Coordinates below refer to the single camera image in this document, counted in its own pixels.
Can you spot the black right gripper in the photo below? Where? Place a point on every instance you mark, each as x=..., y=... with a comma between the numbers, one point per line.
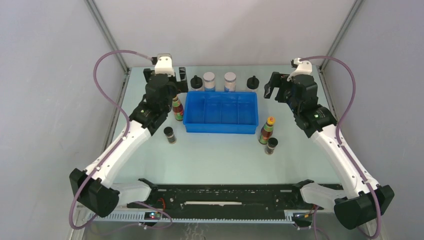
x=278, y=80

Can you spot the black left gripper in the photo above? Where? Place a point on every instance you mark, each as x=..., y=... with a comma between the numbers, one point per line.
x=182, y=84

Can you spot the red sauce bottle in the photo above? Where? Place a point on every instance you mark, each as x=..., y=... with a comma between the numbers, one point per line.
x=178, y=109
x=267, y=130

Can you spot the black-lid jar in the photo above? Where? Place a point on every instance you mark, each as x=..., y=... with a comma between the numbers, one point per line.
x=252, y=84
x=196, y=83

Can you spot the silver-lid blue-label jar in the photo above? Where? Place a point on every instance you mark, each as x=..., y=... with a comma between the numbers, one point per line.
x=230, y=82
x=209, y=81

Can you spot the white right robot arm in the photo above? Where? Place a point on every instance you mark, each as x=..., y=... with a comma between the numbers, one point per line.
x=362, y=198

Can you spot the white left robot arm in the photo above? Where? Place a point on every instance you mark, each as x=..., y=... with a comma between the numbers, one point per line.
x=94, y=187

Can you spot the small black-cap spice jar left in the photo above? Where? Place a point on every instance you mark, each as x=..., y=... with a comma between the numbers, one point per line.
x=169, y=133

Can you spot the small black-cap spice jar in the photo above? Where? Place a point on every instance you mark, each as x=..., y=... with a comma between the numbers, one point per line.
x=169, y=133
x=271, y=145

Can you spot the blue divided plastic bin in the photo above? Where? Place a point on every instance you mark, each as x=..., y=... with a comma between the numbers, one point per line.
x=221, y=112

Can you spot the small black-cap spice jar right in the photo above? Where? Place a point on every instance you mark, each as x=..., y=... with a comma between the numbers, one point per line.
x=271, y=145

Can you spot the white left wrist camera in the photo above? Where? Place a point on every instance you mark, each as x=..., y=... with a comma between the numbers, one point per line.
x=163, y=64

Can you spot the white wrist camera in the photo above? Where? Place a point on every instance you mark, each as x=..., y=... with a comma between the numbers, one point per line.
x=163, y=64
x=301, y=67

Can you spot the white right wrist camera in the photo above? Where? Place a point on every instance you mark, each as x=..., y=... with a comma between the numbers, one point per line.
x=301, y=67

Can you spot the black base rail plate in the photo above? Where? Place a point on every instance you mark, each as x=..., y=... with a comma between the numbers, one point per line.
x=233, y=202

